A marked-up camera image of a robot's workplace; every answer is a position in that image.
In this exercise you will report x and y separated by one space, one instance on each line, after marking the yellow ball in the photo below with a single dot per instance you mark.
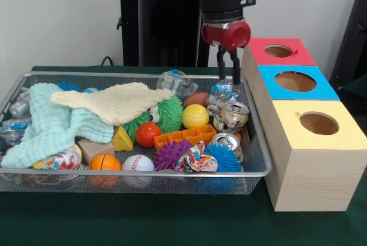
195 116

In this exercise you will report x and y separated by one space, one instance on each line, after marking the dark green tablecloth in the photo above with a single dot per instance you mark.
357 91
143 220

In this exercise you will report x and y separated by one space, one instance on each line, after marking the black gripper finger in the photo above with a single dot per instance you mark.
237 69
221 66

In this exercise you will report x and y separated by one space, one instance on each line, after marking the blue fuzzy ball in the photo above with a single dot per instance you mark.
226 158

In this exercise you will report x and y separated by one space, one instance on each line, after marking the purple spiky ball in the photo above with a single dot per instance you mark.
169 157

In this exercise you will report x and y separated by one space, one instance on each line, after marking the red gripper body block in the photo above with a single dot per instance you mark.
229 35

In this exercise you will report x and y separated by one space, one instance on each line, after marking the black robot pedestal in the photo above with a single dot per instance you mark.
160 28

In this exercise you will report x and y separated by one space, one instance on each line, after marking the black chair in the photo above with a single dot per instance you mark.
352 42

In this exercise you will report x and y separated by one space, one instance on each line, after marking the mint green waffle cloth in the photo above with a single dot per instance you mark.
48 131

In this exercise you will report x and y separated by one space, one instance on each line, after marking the wooden three-hole box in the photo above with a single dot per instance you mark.
315 177

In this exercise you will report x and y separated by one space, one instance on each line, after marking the red ball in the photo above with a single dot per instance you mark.
148 134

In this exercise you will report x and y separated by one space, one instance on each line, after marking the orange toy basketball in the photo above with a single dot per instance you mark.
104 163

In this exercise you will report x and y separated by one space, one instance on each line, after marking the white toy baseball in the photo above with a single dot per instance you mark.
138 164

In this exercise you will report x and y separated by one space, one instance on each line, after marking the orange toy brick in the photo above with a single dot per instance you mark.
183 137

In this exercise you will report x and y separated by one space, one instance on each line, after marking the silver mesh bin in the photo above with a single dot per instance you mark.
17 181

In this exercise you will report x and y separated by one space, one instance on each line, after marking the green fuzzy toy with eyes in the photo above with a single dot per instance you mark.
169 114

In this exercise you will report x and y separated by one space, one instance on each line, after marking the cream waffle cloth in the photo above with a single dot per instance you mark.
120 102

